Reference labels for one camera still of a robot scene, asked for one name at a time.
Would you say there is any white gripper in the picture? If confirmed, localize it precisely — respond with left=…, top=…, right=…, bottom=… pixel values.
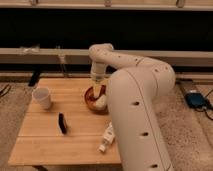
left=90, top=62, right=107, bottom=98

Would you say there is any black eraser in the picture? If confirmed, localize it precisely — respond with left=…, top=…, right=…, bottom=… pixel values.
left=58, top=113, right=67, bottom=134

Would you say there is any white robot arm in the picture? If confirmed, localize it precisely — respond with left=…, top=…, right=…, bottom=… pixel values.
left=89, top=43, right=175, bottom=171

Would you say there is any red-brown bowl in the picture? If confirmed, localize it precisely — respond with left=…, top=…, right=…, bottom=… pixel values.
left=84, top=85, right=108, bottom=115

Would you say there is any white object in bowl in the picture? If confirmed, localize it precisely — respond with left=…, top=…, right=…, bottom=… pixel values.
left=95, top=95, right=107, bottom=110

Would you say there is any white paper cup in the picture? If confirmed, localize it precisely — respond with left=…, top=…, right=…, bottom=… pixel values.
left=32, top=87, right=52, bottom=110

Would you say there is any black table leg stand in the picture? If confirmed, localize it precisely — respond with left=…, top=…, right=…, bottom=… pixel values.
left=28, top=70, right=41, bottom=87

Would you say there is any blue device on floor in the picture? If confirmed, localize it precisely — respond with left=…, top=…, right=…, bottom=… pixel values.
left=185, top=93, right=205, bottom=108

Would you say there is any black cable left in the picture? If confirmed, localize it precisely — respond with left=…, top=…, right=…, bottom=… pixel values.
left=0, top=83, right=12, bottom=99

